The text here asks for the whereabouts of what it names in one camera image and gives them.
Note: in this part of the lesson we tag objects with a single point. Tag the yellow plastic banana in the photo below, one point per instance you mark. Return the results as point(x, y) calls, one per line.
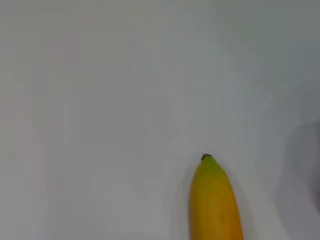
point(215, 200)

